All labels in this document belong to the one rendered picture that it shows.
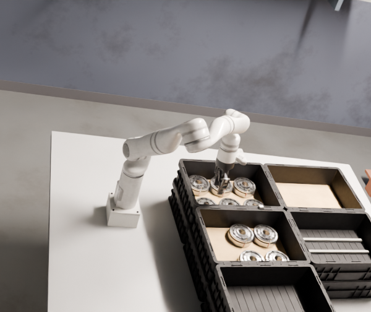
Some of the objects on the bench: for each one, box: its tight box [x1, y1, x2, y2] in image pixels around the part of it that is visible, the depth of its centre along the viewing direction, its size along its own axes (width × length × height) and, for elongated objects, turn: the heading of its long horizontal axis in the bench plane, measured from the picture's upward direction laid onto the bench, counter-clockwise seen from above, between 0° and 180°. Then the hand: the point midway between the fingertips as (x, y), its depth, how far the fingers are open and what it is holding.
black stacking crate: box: [322, 280, 371, 299], centre depth 270 cm, size 40×30×12 cm
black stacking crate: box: [168, 180, 192, 245], centre depth 279 cm, size 40×30×12 cm
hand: (218, 186), depth 257 cm, fingers open, 5 cm apart
